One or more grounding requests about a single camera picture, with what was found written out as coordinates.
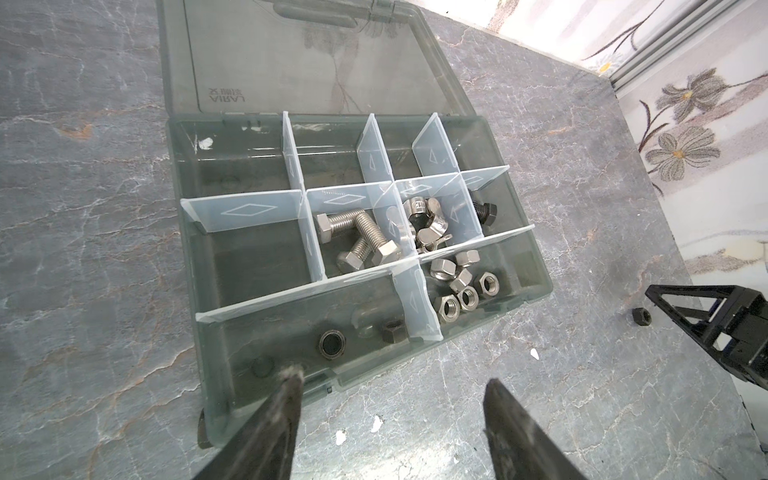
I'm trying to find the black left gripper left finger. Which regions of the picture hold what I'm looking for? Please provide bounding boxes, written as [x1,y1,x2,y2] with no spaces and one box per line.
[196,365,304,479]

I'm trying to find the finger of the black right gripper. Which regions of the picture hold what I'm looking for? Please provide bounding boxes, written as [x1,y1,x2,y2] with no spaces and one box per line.
[645,285,750,360]

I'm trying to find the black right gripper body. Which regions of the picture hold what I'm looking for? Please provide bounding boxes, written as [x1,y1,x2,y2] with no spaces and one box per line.
[716,286,767,390]

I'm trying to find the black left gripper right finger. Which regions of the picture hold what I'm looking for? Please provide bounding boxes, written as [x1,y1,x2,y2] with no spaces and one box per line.
[483,378,585,479]

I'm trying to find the silver hex nut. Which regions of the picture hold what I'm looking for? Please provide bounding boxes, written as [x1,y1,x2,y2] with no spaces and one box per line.
[455,249,480,268]
[449,268,473,293]
[476,272,500,298]

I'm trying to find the silver wing nut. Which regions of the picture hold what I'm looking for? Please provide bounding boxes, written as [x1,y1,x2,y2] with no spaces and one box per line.
[403,196,443,229]
[416,217,453,252]

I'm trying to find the black nut right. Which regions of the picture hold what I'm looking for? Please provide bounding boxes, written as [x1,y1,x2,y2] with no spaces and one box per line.
[631,307,652,326]

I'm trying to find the black washer in box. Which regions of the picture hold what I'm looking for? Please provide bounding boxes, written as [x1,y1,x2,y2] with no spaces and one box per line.
[318,329,347,361]

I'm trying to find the silver hex nut boxed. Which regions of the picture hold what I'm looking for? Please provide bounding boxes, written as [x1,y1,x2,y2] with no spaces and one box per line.
[456,286,480,312]
[433,295,462,324]
[430,258,457,282]

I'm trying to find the black nut in box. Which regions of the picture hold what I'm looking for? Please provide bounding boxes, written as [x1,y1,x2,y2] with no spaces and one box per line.
[381,319,409,344]

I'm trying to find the silver bolts in box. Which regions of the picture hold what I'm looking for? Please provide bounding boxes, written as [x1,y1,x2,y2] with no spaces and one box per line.
[315,209,402,274]

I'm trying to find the black bolts in box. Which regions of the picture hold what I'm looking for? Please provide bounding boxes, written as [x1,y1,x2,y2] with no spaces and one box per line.
[473,201,498,226]

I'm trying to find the green compartment organizer box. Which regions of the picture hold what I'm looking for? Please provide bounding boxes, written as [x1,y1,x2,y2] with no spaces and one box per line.
[157,1,552,447]

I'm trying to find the aluminium corner frame post right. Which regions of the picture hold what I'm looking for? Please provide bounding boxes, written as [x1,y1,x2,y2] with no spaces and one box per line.
[609,0,752,93]

